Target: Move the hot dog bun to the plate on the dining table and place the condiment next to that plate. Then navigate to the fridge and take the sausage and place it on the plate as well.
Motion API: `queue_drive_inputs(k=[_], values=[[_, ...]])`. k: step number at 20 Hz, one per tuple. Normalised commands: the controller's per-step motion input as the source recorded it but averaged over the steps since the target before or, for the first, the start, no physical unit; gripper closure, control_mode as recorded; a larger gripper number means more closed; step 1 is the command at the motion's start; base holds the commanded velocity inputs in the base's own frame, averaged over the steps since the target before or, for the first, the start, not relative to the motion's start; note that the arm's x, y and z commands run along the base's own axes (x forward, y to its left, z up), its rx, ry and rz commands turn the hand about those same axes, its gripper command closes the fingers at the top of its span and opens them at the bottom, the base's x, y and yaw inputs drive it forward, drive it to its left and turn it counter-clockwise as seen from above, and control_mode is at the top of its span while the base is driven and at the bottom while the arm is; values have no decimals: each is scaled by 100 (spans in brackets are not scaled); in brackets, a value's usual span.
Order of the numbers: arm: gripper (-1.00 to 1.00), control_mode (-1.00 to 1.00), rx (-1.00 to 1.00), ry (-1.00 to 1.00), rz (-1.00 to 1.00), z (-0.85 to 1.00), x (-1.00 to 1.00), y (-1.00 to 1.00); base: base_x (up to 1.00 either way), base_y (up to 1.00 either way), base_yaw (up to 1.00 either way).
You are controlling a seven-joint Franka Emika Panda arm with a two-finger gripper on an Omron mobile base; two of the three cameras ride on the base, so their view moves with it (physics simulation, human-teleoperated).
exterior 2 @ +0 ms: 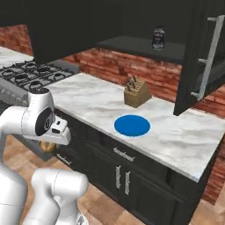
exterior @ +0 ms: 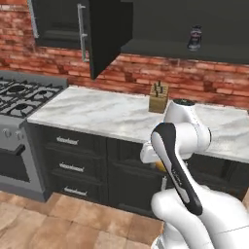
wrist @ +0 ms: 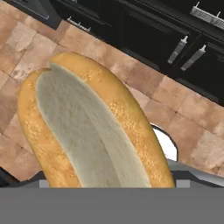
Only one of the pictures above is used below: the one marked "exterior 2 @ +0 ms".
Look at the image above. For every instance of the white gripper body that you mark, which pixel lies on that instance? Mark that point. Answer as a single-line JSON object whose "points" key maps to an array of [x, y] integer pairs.
{"points": [[60, 138]]}

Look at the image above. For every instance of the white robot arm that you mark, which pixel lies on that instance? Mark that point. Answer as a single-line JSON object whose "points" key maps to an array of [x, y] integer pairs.
{"points": [[17, 187]]}

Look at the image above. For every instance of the blue round plate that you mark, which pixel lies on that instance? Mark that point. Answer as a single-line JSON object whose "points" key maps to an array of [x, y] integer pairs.
{"points": [[132, 125]]}

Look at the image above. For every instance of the dark condiment bottle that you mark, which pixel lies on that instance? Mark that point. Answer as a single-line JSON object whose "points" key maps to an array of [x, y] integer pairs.
{"points": [[158, 38]]}

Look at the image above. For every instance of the black drawer front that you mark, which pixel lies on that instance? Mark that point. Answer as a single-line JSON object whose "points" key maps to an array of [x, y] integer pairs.
{"points": [[140, 152], [76, 152]]}

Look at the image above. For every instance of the black lower cupboard door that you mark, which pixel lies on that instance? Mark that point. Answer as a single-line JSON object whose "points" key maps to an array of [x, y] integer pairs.
{"points": [[102, 172], [152, 199]]}

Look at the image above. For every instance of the black cupboard door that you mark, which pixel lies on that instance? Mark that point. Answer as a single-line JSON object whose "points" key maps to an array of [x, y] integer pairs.
{"points": [[102, 172], [190, 58], [152, 199]]}

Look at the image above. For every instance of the black gas hob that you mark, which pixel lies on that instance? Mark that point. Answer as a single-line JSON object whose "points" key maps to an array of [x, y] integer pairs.
{"points": [[32, 76]]}

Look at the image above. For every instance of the wooden knife block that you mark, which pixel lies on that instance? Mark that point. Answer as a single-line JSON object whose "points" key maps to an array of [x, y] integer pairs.
{"points": [[136, 94]]}

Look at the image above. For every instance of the black upper cupboard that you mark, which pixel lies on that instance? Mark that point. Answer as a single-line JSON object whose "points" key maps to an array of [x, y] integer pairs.
{"points": [[88, 20]]}

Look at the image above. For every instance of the black upper cupboard door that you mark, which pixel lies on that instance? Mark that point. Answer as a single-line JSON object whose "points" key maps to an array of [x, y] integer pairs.
{"points": [[190, 58]]}

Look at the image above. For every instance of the black wall shelf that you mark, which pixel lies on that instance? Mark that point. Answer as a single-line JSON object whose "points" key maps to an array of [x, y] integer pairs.
{"points": [[140, 47]]}

